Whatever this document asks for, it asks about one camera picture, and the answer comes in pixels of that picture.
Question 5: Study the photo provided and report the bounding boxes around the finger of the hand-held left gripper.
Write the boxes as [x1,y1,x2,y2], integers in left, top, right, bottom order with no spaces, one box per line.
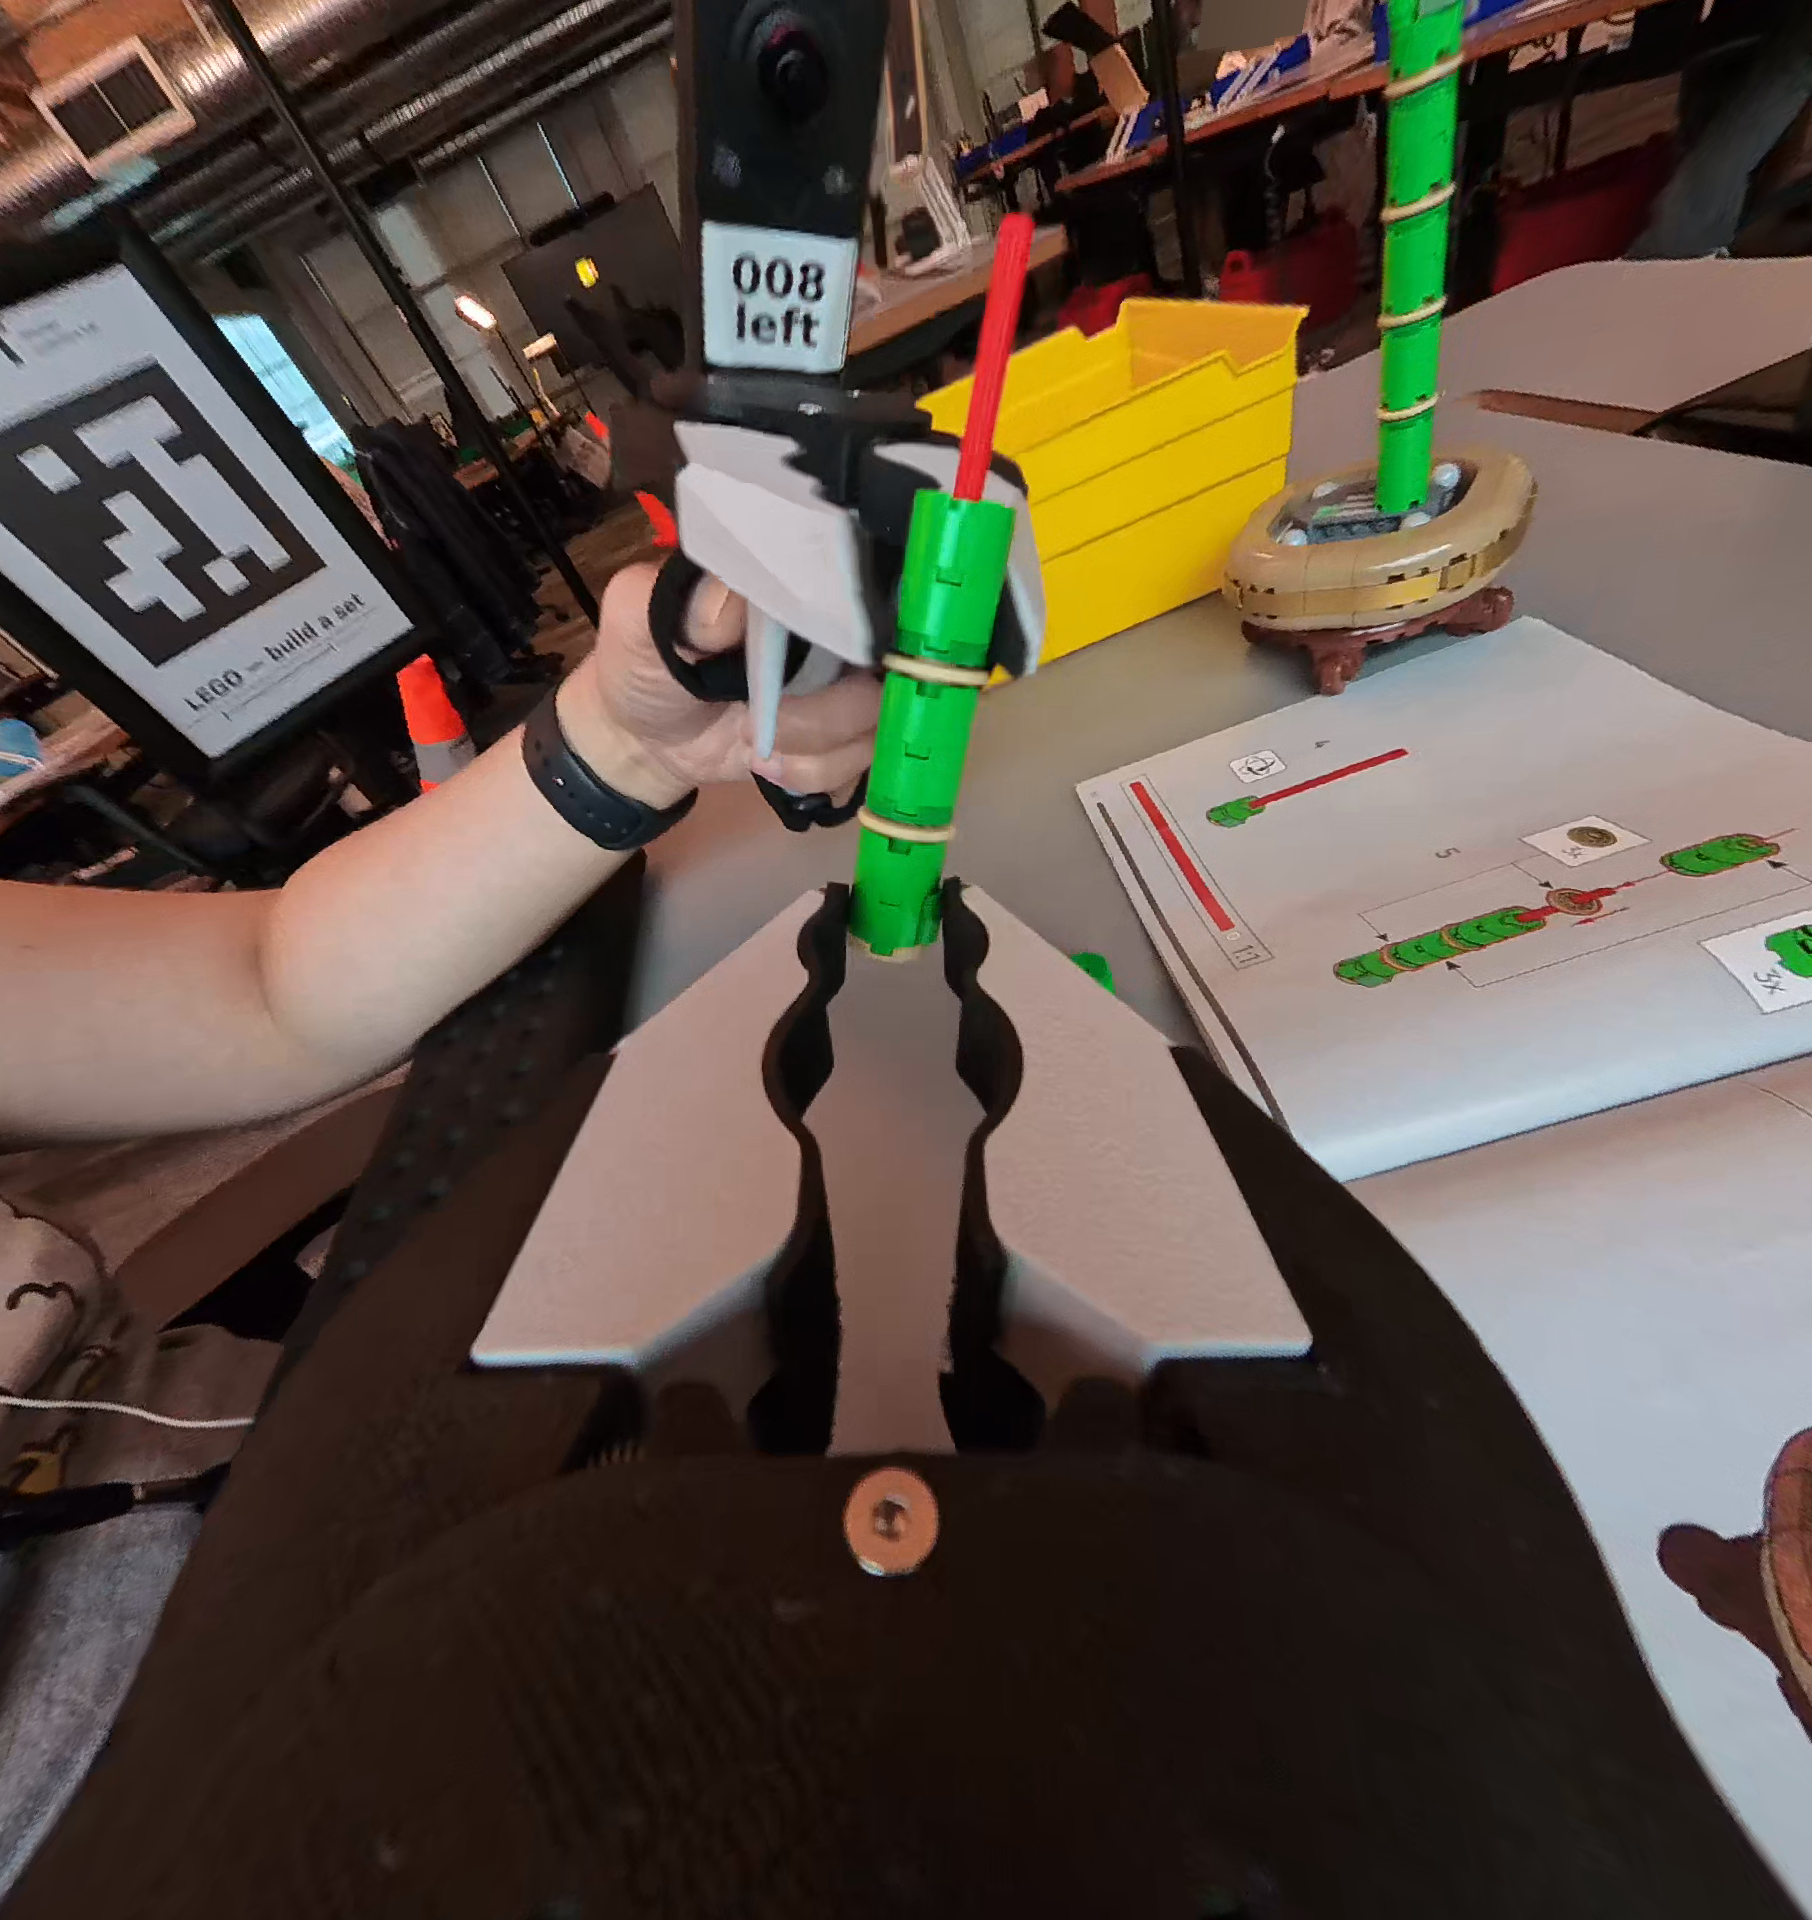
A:
[996,458,1050,683]
[673,421,913,673]

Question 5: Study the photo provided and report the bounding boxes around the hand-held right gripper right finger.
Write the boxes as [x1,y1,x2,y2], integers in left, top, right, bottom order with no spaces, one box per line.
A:
[939,884,1318,1447]

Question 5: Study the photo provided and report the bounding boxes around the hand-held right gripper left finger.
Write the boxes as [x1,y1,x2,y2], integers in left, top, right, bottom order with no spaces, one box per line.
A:
[474,885,848,1447]

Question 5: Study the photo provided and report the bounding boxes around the green brick stalk red axle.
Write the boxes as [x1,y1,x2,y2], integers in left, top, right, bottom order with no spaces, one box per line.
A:
[846,210,1037,966]

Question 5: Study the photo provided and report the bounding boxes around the person's left forearm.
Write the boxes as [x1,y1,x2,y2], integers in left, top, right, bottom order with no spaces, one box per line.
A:
[0,719,623,1161]

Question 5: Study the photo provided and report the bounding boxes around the person's left hand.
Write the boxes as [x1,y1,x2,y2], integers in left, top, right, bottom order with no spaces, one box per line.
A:
[588,557,882,818]

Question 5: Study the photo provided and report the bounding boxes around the yellow plastic bin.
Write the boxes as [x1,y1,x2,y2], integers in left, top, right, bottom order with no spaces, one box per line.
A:
[919,296,1308,673]

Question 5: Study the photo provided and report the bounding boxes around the black smartwatch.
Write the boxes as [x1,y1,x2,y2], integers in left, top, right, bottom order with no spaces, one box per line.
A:
[522,688,701,856]

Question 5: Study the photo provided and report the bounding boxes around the tan brick pot with stalk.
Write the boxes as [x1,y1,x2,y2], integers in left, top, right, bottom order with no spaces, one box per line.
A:
[1222,0,1540,696]

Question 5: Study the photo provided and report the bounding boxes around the orange traffic cone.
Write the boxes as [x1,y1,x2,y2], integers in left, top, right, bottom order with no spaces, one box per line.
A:
[394,657,476,792]

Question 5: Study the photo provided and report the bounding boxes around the white instruction booklet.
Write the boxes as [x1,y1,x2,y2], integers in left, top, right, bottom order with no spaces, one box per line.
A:
[1075,615,1812,1920]

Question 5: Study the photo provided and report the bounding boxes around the framed marker sign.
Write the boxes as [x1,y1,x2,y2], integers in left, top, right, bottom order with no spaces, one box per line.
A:
[0,218,432,788]

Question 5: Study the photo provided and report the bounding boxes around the adjoining grey table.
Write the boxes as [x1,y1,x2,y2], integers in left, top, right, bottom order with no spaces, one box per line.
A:
[1289,259,1812,437]

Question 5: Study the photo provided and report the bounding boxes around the white cord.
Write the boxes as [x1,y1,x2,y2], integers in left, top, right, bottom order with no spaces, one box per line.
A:
[0,1384,258,1433]

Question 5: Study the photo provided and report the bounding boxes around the black strap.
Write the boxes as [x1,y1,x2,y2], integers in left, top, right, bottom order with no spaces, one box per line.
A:
[0,1470,233,1557]

